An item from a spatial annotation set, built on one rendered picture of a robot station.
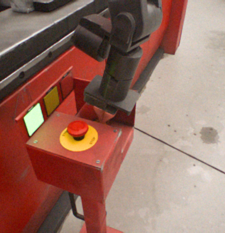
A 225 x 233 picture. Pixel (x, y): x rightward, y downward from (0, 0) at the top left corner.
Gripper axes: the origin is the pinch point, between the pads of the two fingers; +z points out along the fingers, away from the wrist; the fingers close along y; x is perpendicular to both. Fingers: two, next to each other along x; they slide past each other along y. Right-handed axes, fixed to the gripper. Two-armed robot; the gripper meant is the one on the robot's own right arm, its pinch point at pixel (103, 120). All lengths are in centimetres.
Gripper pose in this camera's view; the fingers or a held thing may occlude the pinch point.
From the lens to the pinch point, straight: 54.9
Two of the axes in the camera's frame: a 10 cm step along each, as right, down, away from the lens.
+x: -3.6, 6.3, -6.9
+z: -2.4, 6.5, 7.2
